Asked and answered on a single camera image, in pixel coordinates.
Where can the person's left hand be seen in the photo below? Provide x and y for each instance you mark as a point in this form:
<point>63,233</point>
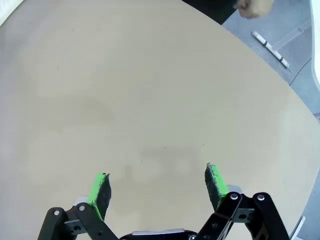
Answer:
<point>255,8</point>

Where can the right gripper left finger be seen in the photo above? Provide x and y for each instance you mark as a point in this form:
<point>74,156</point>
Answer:
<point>100,192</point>

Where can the white striped stick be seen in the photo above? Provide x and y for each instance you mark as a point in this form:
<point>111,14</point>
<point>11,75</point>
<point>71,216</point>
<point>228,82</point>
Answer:
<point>268,47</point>

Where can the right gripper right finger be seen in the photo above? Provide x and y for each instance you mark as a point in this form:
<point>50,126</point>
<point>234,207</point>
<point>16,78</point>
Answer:
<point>215,185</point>

